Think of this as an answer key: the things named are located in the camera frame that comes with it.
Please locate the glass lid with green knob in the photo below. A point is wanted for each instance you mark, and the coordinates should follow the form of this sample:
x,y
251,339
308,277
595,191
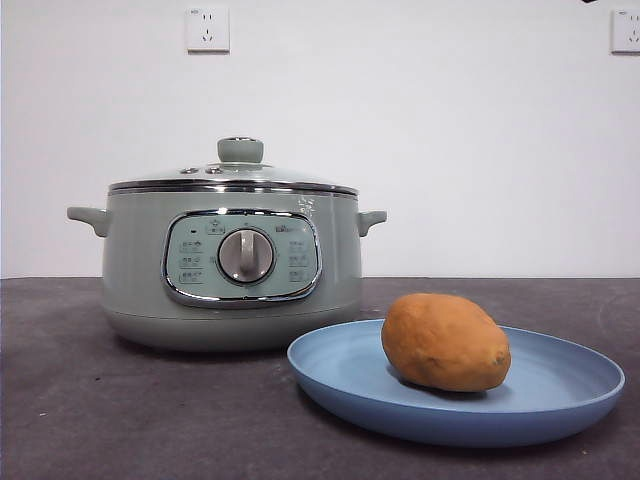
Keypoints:
x,y
240,150

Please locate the orange-brown potato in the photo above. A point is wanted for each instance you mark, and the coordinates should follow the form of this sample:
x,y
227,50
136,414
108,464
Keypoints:
x,y
445,345

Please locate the blue round plate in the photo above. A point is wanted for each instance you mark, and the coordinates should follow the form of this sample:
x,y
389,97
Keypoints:
x,y
350,380

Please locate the green electric steamer pot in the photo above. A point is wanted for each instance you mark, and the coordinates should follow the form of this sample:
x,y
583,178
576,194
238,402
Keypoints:
x,y
140,260

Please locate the white wall socket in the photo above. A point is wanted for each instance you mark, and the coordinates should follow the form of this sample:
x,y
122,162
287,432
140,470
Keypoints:
x,y
626,31
208,30

